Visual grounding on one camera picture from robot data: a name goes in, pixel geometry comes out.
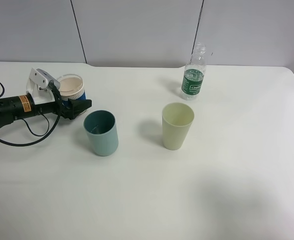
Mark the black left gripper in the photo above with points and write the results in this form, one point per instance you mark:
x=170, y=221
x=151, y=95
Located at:
x=30, y=109

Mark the blue paper cup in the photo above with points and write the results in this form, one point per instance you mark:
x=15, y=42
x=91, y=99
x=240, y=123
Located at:
x=71, y=87

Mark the clear bottle green label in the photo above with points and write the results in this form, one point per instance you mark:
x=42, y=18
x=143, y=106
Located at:
x=194, y=73

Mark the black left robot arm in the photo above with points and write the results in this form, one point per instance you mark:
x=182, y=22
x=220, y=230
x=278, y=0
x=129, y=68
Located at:
x=9, y=110

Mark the teal plastic cup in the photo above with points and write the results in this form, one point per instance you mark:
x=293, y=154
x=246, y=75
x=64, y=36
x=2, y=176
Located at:
x=101, y=129

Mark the pale yellow plastic cup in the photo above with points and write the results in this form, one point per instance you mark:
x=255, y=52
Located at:
x=177, y=118

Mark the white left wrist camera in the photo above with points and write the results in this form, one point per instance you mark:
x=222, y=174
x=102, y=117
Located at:
x=39, y=86

